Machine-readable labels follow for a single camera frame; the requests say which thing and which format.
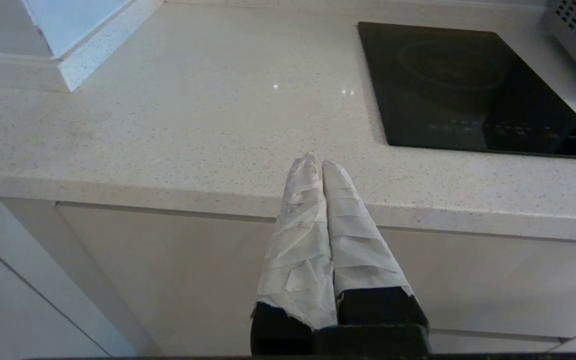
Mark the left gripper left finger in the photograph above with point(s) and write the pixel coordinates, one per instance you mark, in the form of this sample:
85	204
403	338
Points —
298	260

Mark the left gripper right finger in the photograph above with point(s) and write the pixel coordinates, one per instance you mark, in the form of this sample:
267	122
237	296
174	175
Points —
358	250

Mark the white cabinet panel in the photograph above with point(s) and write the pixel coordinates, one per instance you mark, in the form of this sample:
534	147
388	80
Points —
183	270
8	310

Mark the black induction cooktop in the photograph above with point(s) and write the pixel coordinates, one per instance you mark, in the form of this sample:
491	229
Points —
453	85

